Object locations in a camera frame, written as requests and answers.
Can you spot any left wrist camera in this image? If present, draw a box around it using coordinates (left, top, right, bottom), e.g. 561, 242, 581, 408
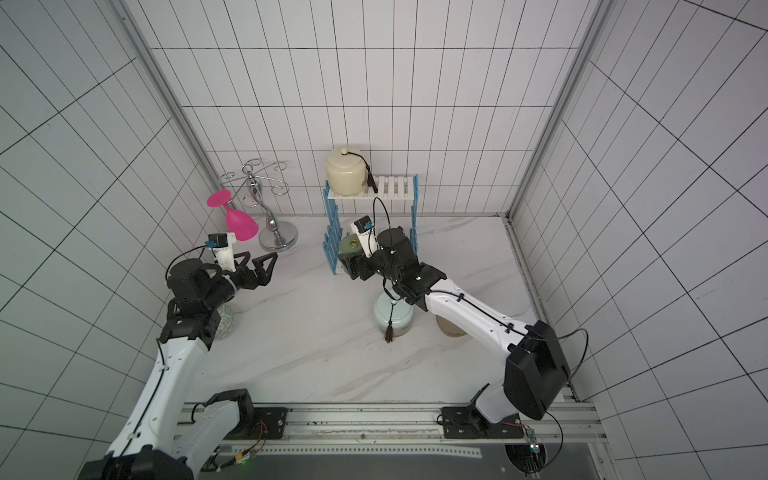
206, 232, 236, 272

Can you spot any pink plastic wine glass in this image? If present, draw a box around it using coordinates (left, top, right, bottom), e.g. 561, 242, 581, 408
207, 189, 259, 242

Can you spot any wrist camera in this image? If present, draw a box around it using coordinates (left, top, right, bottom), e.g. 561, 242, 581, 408
351, 215, 379, 258
206, 232, 236, 272

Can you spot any green patterned bowl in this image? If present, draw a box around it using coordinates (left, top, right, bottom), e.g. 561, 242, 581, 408
214, 304, 234, 341

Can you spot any aluminium mounting rail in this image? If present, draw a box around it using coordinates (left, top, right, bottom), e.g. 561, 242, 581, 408
122, 401, 607, 460

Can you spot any blue white wooden shelf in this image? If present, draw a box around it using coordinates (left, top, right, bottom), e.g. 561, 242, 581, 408
321, 175, 420, 275

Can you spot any base wiring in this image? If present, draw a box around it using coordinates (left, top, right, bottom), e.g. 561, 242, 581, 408
203, 419, 268, 475
503, 413, 565, 476

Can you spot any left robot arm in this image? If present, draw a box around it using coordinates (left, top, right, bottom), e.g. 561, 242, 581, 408
79, 247, 278, 479

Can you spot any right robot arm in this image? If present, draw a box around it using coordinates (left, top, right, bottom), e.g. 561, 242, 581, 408
338, 216, 571, 424

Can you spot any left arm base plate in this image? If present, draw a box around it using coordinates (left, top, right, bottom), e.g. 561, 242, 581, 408
240, 407, 289, 441

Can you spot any green ceramic tea canister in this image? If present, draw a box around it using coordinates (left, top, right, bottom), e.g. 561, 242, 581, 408
338, 234, 363, 279

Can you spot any brown ceramic tea canister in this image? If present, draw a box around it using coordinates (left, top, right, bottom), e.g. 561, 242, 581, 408
435, 315, 467, 338

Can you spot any cream ceramic tea canister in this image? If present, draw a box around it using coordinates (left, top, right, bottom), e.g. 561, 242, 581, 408
325, 147, 379, 196

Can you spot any left base wiring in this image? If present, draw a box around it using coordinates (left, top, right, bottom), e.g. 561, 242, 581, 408
203, 419, 268, 475

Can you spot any light blue tea canister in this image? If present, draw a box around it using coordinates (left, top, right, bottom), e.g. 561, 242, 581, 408
373, 293, 414, 343

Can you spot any chrome glass holder stand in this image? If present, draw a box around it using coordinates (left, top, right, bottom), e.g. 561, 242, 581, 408
219, 158, 298, 252

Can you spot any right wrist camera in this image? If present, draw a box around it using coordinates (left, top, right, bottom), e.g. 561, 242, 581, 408
351, 215, 379, 258

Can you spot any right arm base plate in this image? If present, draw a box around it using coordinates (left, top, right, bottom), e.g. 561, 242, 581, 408
436, 406, 524, 440

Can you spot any right base wiring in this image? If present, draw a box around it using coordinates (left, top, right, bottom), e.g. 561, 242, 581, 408
503, 413, 565, 476

